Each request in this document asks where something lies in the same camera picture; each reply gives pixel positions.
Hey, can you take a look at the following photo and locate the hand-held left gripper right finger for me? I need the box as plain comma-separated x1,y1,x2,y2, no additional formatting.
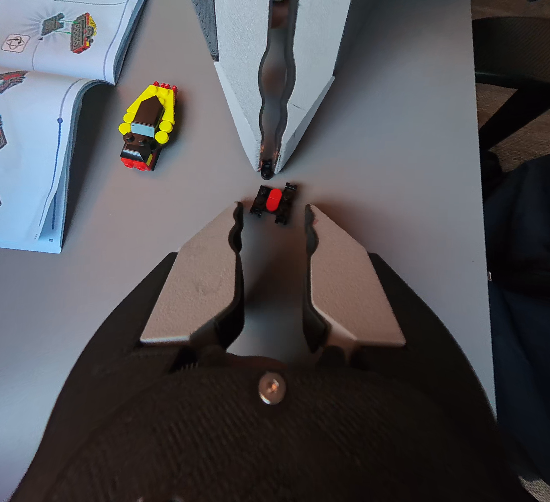
302,204,407,352

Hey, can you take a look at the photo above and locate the person's right hand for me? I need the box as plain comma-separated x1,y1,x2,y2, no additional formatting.
270,0,294,30

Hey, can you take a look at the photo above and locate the black red lego assembly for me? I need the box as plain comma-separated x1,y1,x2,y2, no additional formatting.
250,182,298,226

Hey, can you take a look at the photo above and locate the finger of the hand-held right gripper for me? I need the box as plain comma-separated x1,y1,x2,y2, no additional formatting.
212,0,276,174
273,0,361,175

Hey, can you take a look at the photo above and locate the yellow black lego model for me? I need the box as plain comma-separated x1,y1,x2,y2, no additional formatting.
118,81,179,172

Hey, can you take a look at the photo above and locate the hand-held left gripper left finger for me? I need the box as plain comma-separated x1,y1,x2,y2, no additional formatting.
140,202,245,352

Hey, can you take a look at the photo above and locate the open lego instruction booklet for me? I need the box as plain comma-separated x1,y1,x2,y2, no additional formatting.
0,0,161,252

